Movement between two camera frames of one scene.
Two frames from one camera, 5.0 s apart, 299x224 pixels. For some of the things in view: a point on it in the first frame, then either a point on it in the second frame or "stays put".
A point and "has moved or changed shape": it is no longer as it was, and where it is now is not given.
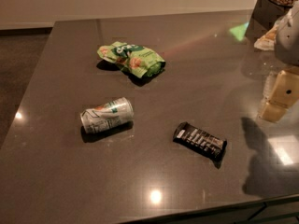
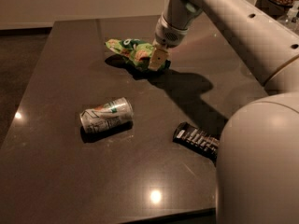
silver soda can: x=108 y=115 stays put
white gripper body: x=288 y=42 -> x=167 y=35
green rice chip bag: x=136 y=59 has moved or changed shape
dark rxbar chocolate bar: x=200 y=141 stays put
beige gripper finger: x=283 y=96 -> x=158 y=58
